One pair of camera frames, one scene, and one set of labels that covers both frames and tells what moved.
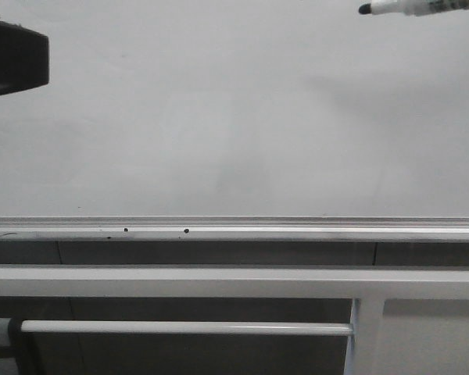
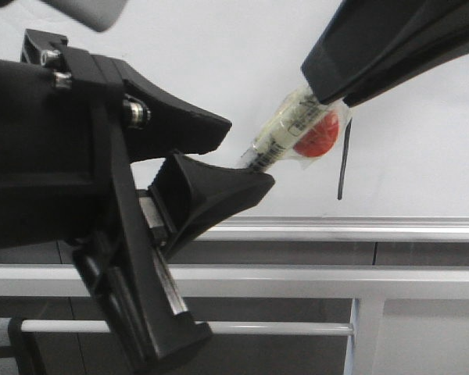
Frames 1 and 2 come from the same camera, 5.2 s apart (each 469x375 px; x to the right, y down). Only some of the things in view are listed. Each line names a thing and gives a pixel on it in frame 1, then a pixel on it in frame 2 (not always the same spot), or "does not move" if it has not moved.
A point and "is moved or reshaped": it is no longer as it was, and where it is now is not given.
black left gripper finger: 16,57 → 191,197
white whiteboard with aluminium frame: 240,120 does not move
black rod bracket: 25,347 does not move
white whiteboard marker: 419,7 is moved or reshaped
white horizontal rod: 187,327 does not move
